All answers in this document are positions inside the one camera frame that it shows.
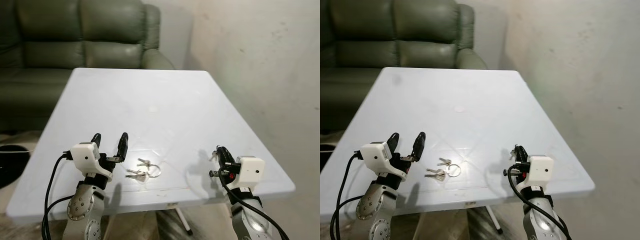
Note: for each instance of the dark round object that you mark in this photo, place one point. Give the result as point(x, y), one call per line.
point(325, 157)
point(12, 167)

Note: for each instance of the dark green leather sofa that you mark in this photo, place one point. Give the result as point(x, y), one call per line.
point(400, 45)
point(75, 45)

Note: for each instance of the white table leg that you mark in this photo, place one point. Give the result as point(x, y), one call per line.
point(493, 220)
point(182, 222)

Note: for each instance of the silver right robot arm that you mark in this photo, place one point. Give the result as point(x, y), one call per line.
point(252, 222)
point(542, 220)

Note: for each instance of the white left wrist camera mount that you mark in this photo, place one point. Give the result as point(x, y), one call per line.
point(374, 154)
point(85, 155)

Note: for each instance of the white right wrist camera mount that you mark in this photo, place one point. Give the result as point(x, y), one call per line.
point(541, 171)
point(250, 171)

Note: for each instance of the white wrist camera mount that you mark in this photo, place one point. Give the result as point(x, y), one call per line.
point(374, 154)
point(85, 155)
point(250, 171)
point(541, 171)

